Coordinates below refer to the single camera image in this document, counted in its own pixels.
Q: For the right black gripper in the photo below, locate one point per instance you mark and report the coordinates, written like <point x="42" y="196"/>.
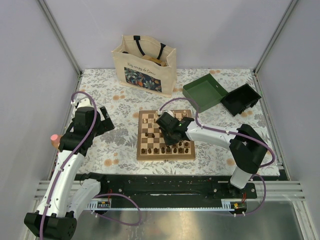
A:
<point x="167" y="141"/>

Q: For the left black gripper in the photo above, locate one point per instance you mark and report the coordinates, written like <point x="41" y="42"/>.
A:
<point x="106" y="124"/>

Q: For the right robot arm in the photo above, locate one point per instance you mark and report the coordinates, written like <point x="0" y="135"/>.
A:
<point x="246" y="146"/>

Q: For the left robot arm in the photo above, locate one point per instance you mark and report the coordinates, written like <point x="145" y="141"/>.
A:
<point x="56" y="216"/>

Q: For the wooden chess board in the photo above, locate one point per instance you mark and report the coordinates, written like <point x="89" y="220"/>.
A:
<point x="151" y="144"/>

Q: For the pink capped bottle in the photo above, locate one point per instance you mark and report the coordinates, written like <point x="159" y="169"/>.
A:
<point x="55" y="140"/>

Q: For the floral table mat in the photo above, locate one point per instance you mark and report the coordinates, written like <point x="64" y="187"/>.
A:
<point x="115" y="152"/>

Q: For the green open box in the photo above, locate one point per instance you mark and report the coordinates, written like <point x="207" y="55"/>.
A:
<point x="205" y="91"/>

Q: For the black plastic bin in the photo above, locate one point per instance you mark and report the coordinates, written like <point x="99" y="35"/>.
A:
<point x="238" y="100"/>

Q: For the beige printed tote bag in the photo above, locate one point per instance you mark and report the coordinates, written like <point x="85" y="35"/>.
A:
<point x="144" y="63"/>

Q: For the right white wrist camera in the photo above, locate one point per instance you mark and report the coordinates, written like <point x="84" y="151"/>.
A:
<point x="171" y="113"/>

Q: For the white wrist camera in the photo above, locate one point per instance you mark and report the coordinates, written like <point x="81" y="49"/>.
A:
<point x="171" y="113"/>
<point x="84" y="102"/>

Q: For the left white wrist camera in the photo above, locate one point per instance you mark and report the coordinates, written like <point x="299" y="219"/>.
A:
<point x="84" y="102"/>

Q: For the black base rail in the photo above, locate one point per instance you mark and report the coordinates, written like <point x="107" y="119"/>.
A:
<point x="169" y="191"/>

